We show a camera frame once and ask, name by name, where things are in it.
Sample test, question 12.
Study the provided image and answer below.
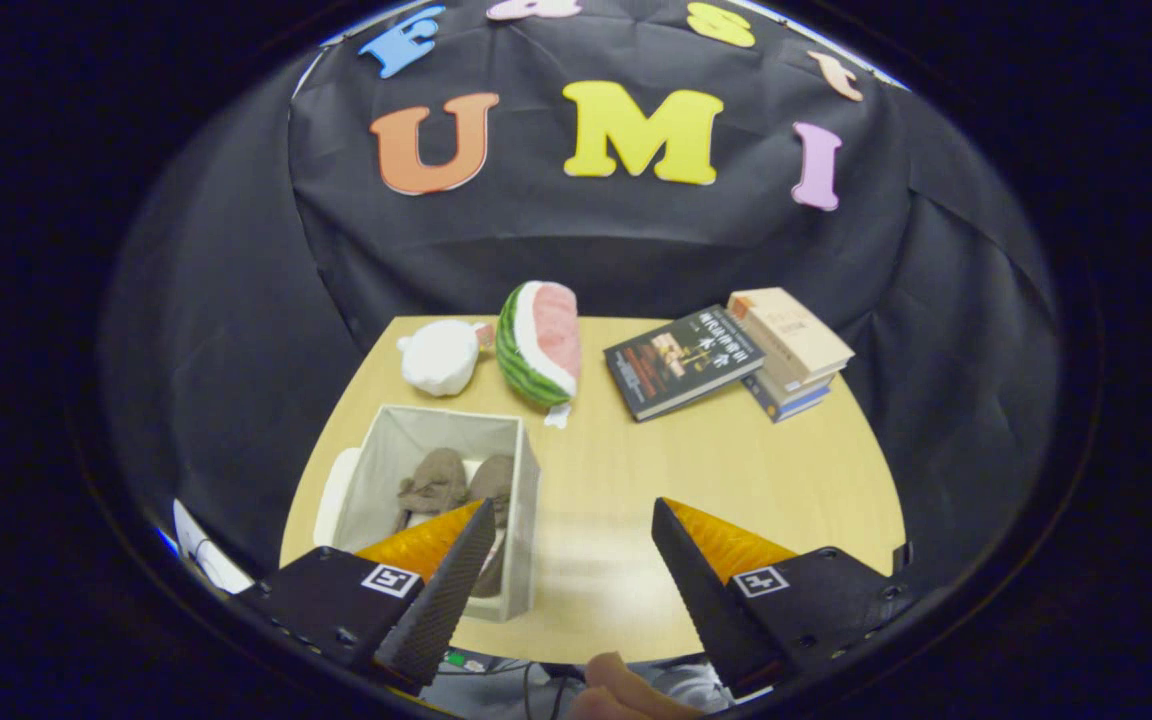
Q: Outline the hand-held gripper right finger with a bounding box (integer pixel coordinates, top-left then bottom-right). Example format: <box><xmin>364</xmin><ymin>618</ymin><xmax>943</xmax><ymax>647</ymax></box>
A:
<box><xmin>651</xmin><ymin>497</ymin><xmax>912</xmax><ymax>699</ymax></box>

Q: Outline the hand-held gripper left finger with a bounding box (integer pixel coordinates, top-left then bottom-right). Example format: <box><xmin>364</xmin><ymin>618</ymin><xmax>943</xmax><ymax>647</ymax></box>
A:
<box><xmin>236</xmin><ymin>498</ymin><xmax>497</xmax><ymax>696</ymax></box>

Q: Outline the brown fuzzy shoe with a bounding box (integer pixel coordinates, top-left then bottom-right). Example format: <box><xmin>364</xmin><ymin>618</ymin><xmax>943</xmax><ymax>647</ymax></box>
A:
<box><xmin>396</xmin><ymin>447</ymin><xmax>469</xmax><ymax>523</ymax></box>
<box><xmin>466</xmin><ymin>455</ymin><xmax>517</xmax><ymax>599</ymax></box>

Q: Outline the grey fabric storage box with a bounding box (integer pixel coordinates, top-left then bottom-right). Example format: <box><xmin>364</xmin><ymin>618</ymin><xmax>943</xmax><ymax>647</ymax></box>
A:
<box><xmin>314</xmin><ymin>404</ymin><xmax>542</xmax><ymax>623</ymax></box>

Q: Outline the blue book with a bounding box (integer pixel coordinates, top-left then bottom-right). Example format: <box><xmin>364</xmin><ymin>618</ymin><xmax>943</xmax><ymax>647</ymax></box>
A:
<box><xmin>741</xmin><ymin>375</ymin><xmax>832</xmax><ymax>424</ymax></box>

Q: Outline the grey white book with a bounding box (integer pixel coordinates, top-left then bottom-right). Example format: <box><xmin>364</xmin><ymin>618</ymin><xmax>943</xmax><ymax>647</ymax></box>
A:
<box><xmin>751</xmin><ymin>350</ymin><xmax>842</xmax><ymax>397</ymax></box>

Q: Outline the black book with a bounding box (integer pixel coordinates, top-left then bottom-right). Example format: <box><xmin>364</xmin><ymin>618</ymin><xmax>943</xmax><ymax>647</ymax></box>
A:
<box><xmin>603</xmin><ymin>305</ymin><xmax>767</xmax><ymax>422</ymax></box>

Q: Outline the white plush toy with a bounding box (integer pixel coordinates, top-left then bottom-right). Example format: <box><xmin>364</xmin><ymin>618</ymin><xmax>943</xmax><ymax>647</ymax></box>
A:
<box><xmin>397</xmin><ymin>319</ymin><xmax>494</xmax><ymax>397</ymax></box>

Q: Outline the watermelon slice plush toy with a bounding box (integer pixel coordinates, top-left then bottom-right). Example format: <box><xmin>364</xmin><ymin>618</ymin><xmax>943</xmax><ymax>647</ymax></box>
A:
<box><xmin>494</xmin><ymin>280</ymin><xmax>582</xmax><ymax>429</ymax></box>

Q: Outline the beige book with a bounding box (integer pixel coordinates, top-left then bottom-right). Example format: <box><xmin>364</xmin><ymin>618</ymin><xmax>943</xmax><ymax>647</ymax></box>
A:
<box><xmin>727</xmin><ymin>287</ymin><xmax>855</xmax><ymax>379</ymax></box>

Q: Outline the black backdrop cloth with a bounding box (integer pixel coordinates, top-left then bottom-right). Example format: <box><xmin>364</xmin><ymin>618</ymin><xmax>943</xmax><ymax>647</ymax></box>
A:
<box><xmin>101</xmin><ymin>0</ymin><xmax>1062</xmax><ymax>601</ymax></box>

